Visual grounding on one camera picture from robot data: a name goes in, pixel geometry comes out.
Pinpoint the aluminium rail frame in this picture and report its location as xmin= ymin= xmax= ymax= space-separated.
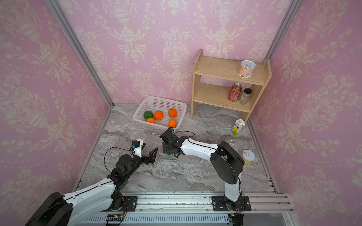
xmin=70 ymin=180 xmax=298 ymax=226

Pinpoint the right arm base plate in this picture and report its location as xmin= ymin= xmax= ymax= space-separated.
xmin=211 ymin=195 xmax=252 ymax=212

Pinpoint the green fruit container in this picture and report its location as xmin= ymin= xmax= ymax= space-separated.
xmin=164 ymin=150 xmax=178 ymax=155
xmin=143 ymin=111 xmax=154 ymax=120

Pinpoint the wooden two-tier shelf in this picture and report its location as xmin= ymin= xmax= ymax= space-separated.
xmin=190 ymin=50 xmax=272 ymax=121

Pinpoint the red soda can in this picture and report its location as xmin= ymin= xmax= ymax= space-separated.
xmin=228 ymin=83 xmax=242 ymax=102

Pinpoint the lemon drink carton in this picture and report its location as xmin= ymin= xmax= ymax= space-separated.
xmin=232 ymin=119 xmax=246 ymax=136

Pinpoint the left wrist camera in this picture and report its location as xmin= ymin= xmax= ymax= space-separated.
xmin=131 ymin=139 xmax=143 ymax=158

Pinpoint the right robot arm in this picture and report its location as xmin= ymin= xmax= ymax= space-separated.
xmin=160 ymin=127 xmax=245 ymax=210

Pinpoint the yellow tin can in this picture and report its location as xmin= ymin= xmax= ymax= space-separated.
xmin=242 ymin=150 xmax=255 ymax=165

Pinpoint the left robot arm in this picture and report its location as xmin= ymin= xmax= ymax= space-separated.
xmin=26 ymin=141 xmax=158 ymax=226

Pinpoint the white plastic basket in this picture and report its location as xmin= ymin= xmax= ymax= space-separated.
xmin=133 ymin=96 xmax=187 ymax=130

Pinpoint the glass jar black lid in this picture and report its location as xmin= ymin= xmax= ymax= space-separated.
xmin=239 ymin=88 xmax=252 ymax=105

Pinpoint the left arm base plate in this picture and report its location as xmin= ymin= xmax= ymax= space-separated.
xmin=107 ymin=196 xmax=138 ymax=212

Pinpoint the orange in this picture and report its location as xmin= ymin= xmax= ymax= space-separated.
xmin=168 ymin=108 xmax=178 ymax=118
xmin=168 ymin=119 xmax=177 ymax=128
xmin=146 ymin=117 xmax=156 ymax=123
xmin=154 ymin=111 xmax=164 ymax=121

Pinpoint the white orange paper cup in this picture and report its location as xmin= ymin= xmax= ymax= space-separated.
xmin=238 ymin=60 xmax=256 ymax=78

